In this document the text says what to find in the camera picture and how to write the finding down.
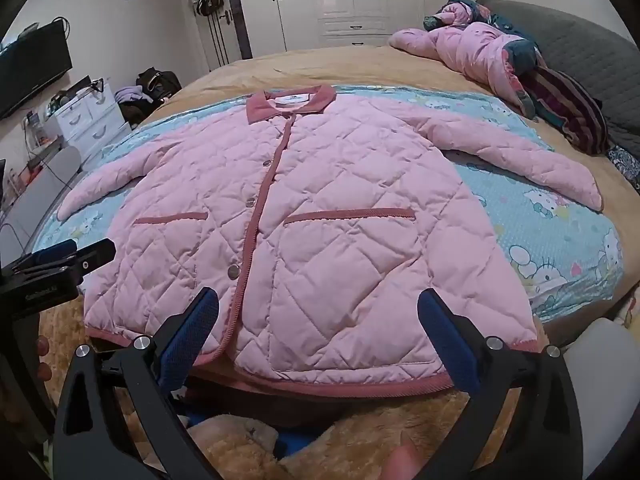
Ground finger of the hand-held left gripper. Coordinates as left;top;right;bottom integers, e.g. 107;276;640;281
30;238;117;283
12;240;79;270

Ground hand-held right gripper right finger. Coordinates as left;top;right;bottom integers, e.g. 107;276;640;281
417;287;583;480

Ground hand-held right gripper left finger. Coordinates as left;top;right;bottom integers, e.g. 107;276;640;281
52;287;221;480

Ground pink quilted jacket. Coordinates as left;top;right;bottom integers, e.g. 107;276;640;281
56;85;603;397

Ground purple clothes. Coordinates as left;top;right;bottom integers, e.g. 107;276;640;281
114;85;148;111

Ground person's left hand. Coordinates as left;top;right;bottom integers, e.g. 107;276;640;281
36;332;54;382

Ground person's right hand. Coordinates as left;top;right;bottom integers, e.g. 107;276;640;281
380;447;426;480

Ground grey bench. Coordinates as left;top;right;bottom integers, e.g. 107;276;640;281
0;147;83;246

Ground fluffy tan blanket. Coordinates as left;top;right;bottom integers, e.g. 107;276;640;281
37;300;526;480

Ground white drawer chest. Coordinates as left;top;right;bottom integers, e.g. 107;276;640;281
52;87;133;171

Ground blue cartoon printed blanket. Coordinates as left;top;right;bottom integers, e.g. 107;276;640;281
32;82;626;322

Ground black bag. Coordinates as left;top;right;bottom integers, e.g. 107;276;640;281
135;67;182;102

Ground dark patterned cloth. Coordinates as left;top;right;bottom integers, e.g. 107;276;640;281
607;145;640;186

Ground dark striped pillow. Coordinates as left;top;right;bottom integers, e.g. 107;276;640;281
530;65;611;156

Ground white door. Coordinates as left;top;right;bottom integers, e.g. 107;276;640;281
187;0;253;76

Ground pink floral comforter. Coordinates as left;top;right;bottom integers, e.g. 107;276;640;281
389;0;543;121

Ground grey quilted headboard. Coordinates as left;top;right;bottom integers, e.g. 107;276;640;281
475;0;640;143

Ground white wardrobe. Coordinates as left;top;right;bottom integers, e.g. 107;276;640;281
232;0;456;53

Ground black wall television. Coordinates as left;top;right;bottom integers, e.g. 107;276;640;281
0;21;73;121

